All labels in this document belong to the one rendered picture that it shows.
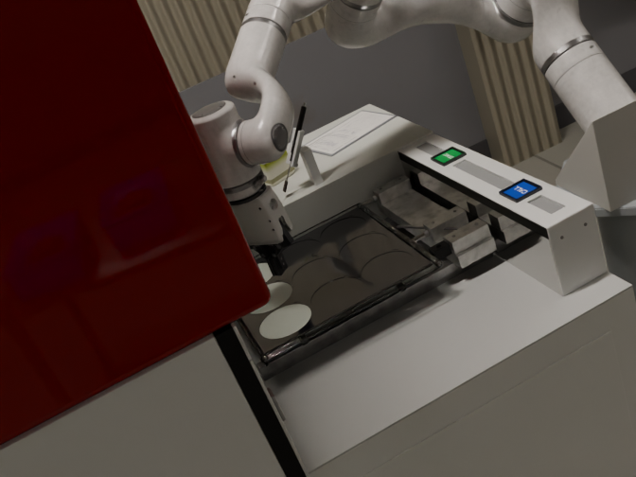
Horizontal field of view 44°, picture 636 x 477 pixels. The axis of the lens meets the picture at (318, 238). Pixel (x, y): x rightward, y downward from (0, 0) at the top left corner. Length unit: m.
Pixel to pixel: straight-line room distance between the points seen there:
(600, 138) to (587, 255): 0.25
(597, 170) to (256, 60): 0.67
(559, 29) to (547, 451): 0.83
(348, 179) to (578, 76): 0.52
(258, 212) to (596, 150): 0.64
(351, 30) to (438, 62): 2.00
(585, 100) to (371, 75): 1.92
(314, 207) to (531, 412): 0.66
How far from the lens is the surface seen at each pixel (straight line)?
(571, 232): 1.37
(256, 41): 1.47
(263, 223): 1.39
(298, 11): 1.57
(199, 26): 3.29
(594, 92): 1.67
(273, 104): 1.33
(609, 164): 1.58
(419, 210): 1.68
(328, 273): 1.54
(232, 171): 1.35
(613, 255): 1.79
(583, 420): 1.48
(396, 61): 3.53
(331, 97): 3.46
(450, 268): 1.53
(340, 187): 1.75
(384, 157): 1.78
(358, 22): 1.62
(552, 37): 1.72
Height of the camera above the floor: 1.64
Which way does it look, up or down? 26 degrees down
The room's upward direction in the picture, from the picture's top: 22 degrees counter-clockwise
